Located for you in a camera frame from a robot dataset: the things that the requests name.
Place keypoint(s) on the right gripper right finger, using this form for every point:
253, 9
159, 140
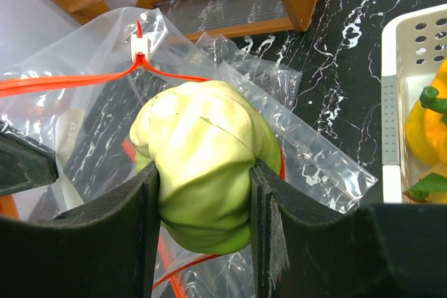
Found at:
301, 248

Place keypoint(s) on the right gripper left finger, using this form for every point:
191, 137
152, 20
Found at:
104, 248

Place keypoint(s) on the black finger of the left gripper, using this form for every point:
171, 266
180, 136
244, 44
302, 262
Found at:
25, 163

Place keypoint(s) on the clear red zip bag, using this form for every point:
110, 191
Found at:
88, 129

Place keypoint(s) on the yellow bell pepper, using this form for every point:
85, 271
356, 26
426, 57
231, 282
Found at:
425, 127

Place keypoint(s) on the light green cabbage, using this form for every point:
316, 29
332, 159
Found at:
204, 138

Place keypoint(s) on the orange fruit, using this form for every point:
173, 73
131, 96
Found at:
430, 188

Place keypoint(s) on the white plastic basket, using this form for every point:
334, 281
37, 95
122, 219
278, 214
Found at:
413, 46

